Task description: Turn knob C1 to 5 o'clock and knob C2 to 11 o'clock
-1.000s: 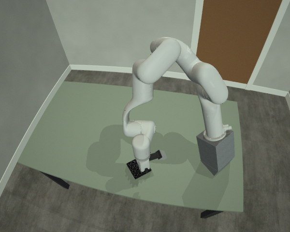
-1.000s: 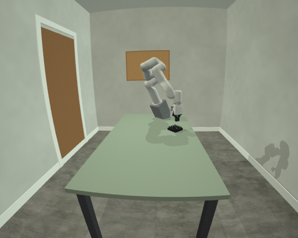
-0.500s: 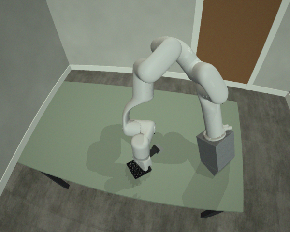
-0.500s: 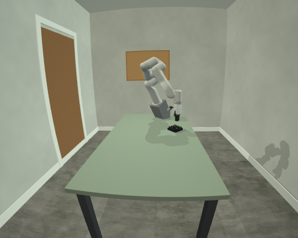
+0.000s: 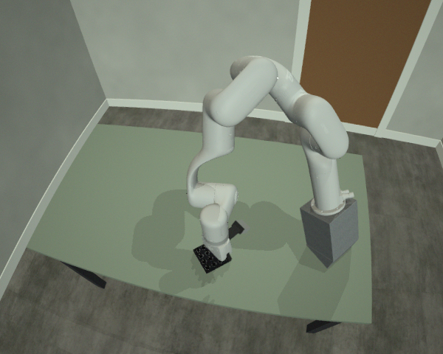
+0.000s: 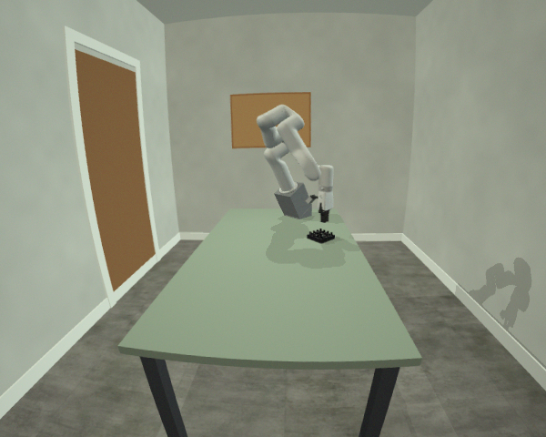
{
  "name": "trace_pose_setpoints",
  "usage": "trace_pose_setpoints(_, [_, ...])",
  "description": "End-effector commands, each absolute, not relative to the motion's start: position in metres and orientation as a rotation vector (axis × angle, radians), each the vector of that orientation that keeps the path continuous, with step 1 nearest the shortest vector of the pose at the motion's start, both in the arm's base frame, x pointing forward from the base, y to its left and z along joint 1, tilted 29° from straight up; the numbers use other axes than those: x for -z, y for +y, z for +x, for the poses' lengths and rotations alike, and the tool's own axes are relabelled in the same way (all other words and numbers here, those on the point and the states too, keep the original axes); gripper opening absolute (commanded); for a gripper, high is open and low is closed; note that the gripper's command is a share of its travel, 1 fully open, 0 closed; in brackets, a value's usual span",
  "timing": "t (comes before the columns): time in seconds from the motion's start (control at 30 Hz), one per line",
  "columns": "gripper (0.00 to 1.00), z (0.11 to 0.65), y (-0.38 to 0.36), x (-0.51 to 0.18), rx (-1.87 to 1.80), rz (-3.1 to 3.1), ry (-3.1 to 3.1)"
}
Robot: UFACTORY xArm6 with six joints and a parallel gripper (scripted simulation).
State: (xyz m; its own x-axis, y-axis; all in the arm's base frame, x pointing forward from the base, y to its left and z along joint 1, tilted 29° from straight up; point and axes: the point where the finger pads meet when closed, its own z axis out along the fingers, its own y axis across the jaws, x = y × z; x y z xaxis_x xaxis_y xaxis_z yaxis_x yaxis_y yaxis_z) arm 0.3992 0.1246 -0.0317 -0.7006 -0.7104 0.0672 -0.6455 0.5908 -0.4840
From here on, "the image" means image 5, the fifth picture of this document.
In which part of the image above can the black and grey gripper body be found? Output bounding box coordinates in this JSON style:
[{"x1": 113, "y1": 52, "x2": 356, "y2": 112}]
[{"x1": 202, "y1": 234, "x2": 232, "y2": 261}]

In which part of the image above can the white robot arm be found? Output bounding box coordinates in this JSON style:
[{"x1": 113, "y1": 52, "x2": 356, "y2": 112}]
[{"x1": 187, "y1": 55, "x2": 354, "y2": 246}]

